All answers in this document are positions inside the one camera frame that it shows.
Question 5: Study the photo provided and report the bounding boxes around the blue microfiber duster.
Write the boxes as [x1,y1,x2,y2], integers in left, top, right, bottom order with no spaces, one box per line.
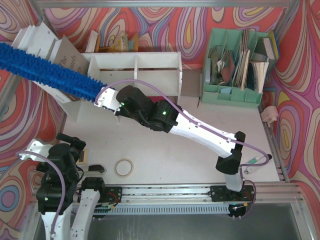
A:
[0,42,107,102]

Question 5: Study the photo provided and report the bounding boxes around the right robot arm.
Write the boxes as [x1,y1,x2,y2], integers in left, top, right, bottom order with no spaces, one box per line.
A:
[116,85,246,192]

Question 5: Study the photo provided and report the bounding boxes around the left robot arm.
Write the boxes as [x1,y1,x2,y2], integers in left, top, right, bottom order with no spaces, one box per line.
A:
[36,133,106,240]

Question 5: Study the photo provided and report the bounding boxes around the white wooden bookshelf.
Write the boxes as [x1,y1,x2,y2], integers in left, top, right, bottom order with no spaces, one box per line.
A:
[79,51,184,123]

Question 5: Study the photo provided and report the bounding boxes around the black stapler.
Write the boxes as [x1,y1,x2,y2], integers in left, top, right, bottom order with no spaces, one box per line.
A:
[87,164,107,175]

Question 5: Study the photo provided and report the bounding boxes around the masking tape roll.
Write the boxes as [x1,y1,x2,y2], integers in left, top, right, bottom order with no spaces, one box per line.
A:
[114,158,134,178]

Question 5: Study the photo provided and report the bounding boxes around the mint green desk organizer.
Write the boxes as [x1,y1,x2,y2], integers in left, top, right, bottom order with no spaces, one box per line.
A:
[200,28,280,108]

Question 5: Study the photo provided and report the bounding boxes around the white marker pen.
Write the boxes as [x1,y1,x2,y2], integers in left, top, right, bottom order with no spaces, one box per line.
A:
[243,155,266,175]

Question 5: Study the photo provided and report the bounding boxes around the taupe book Lonely Ones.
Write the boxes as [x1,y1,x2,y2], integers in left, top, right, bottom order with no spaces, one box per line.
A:
[49,36,89,104]

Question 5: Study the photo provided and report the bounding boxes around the pink piggy figure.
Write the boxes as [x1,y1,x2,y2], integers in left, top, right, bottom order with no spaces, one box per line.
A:
[260,105,279,128]

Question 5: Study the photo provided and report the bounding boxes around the brown book Fredonia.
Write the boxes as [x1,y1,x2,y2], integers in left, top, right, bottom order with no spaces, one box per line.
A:
[26,22,59,60]

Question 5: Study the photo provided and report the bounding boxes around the white book Mademoiselle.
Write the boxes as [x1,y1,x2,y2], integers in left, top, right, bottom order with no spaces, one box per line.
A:
[11,25,37,51]

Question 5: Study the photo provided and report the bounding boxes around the black mounting rail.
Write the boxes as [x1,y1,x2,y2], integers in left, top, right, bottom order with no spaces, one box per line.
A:
[102,184,255,203]

